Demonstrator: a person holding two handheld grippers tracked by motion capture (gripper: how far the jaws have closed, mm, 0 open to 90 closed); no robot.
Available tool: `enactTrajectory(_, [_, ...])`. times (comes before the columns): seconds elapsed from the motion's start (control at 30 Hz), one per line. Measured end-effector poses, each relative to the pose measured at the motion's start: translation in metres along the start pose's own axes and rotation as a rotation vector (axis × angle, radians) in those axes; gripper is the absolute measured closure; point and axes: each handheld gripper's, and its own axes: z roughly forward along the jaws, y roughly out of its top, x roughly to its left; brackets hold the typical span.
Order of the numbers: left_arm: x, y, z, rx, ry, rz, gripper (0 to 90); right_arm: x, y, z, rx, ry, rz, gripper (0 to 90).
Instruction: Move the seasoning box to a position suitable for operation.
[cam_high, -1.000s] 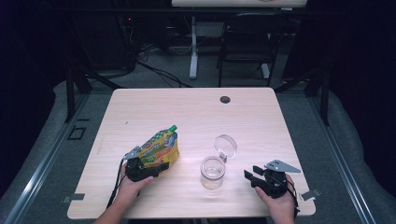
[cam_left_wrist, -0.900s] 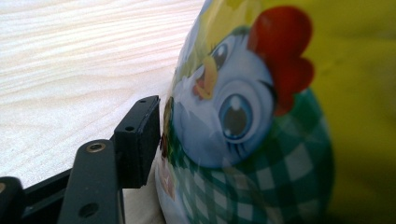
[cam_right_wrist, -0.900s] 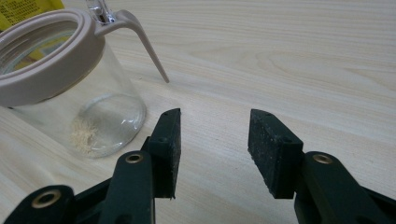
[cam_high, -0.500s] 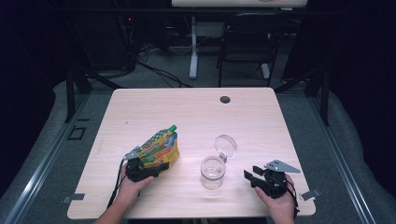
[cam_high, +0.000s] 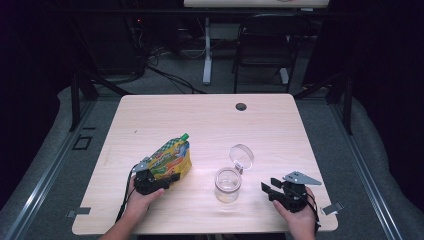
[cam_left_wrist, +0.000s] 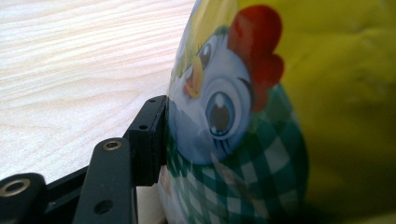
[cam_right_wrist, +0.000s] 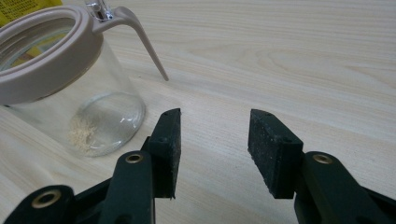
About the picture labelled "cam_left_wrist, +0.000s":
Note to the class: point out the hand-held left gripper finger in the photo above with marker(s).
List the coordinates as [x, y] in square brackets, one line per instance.
[146, 140]

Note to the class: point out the yellow seasoning bag chicken print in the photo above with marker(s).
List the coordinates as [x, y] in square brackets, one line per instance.
[327, 62]

